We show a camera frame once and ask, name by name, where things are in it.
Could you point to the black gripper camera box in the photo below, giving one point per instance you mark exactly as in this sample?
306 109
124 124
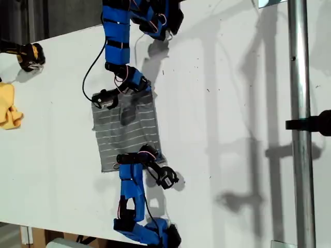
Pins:
104 99
166 178

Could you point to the steel post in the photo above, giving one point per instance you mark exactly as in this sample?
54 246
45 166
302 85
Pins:
300 77

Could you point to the white box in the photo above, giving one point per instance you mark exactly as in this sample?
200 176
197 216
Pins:
62 243

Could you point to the black clamp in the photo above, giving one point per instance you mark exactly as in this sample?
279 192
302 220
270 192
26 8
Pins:
318 122

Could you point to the black and yellow tool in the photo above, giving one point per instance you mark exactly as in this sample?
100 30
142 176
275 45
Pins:
28 55

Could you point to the grey striped towel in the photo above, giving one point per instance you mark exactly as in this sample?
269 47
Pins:
139 126

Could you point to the yellow cloth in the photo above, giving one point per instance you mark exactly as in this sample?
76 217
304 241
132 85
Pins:
6 103

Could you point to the brown cardboard box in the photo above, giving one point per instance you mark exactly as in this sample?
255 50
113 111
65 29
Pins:
38 236

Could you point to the white table leg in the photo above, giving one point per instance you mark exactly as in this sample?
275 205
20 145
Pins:
26 235

